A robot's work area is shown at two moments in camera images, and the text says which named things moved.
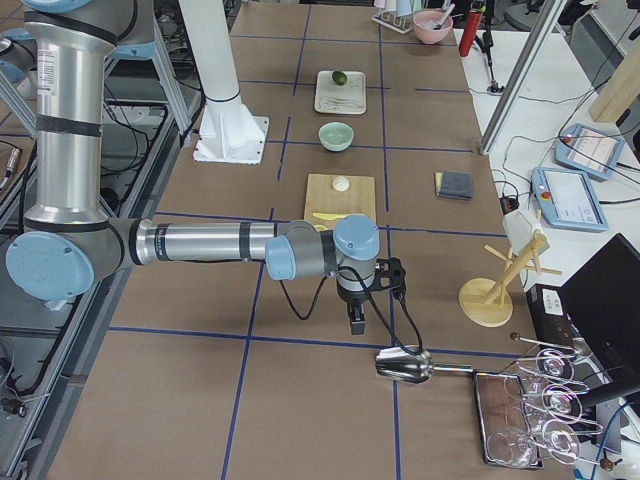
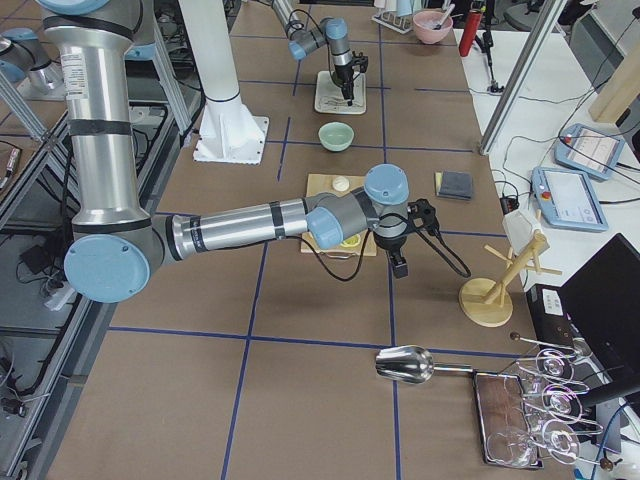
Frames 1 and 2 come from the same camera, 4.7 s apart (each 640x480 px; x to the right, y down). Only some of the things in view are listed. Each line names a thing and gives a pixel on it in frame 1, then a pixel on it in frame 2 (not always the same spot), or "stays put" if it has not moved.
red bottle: x=471 y=28 stays put
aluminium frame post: x=549 y=15 stays put
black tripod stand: x=485 y=43 stays put
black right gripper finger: x=361 y=319 → x=401 y=268
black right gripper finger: x=354 y=319 → x=396 y=264
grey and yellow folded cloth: x=454 y=184 stays put
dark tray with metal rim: x=505 y=421 stays put
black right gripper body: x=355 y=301 → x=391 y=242
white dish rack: x=398 y=22 stays put
